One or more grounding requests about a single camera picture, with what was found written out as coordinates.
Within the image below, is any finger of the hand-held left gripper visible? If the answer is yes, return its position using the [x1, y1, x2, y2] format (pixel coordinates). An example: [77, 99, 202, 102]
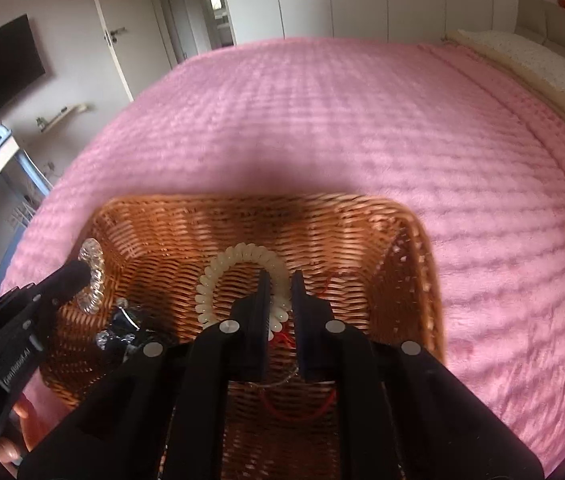
[37, 261, 91, 307]

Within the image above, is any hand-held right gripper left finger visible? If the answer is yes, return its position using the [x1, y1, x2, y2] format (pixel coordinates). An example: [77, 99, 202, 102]
[17, 268, 271, 480]

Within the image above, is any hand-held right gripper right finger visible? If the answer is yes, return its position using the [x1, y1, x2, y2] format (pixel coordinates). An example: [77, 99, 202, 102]
[292, 269, 546, 480]

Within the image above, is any clear spiral coil bracelet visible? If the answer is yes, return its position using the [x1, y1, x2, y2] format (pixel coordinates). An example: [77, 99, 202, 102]
[75, 237, 106, 317]

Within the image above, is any cream spiral coil bracelet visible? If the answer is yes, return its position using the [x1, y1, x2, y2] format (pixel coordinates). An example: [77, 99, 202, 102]
[195, 243, 293, 342]

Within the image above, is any brown wicker basket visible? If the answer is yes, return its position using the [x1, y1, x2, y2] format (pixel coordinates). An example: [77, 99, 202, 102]
[40, 192, 449, 480]

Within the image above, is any person's left hand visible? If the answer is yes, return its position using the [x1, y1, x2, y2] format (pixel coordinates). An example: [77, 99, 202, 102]
[0, 392, 38, 468]

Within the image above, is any pink fluffy blanket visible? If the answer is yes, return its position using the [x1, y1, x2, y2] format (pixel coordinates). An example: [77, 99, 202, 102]
[0, 37, 565, 476]

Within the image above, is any white door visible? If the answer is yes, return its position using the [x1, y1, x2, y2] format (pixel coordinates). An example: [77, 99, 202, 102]
[86, 0, 174, 105]

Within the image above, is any white floral pillow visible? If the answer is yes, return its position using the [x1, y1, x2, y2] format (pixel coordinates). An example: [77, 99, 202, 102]
[456, 29, 565, 109]

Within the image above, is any beige bed headboard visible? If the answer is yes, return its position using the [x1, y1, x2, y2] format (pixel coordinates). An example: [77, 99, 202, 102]
[515, 0, 565, 83]

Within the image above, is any black beaded bracelet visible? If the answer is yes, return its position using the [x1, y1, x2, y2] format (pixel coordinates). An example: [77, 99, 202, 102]
[94, 297, 164, 367]

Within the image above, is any red string bracelet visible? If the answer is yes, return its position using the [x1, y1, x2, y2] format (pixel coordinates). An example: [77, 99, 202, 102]
[261, 280, 339, 422]

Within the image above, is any small wall shelf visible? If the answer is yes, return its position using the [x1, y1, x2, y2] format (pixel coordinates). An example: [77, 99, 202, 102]
[36, 103, 89, 134]

